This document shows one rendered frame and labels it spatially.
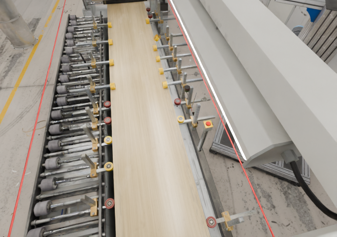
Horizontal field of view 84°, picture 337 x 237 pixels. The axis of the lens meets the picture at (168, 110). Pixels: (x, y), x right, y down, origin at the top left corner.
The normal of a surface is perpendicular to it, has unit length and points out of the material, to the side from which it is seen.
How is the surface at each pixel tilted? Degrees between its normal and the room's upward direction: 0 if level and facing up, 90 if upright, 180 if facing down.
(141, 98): 0
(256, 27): 0
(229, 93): 61
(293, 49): 0
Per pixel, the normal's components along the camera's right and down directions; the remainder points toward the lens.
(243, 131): -0.84, -0.15
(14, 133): 0.01, -0.58
